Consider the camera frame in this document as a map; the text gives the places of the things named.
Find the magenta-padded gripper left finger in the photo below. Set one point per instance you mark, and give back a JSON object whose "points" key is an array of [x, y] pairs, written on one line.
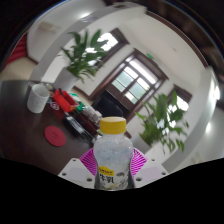
{"points": [[75, 171]]}

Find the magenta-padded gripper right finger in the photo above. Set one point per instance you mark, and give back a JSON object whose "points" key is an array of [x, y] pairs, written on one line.
{"points": [[150, 173]]}

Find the clear bottle with yellow cap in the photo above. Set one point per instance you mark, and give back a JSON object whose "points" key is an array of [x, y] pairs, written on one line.
{"points": [[113, 156]]}

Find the flat round red coaster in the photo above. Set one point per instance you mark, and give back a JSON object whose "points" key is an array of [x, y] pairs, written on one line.
{"points": [[55, 136]]}

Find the large potted green plant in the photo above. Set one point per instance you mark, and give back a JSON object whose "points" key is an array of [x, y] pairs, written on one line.
{"points": [[163, 123]]}

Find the tray of snack packets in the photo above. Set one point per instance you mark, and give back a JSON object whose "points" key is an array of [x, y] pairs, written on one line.
{"points": [[91, 115]]}

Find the white speckled cup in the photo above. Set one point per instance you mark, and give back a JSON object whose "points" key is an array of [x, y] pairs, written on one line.
{"points": [[37, 98]]}

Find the small potted green plant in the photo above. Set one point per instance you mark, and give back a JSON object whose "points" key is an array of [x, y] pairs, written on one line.
{"points": [[80, 56]]}

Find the green exit sign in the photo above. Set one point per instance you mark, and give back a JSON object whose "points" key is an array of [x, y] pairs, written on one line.
{"points": [[150, 56]]}

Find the red carpeted staircase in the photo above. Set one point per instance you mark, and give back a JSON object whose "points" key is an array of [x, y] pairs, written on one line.
{"points": [[16, 50]]}

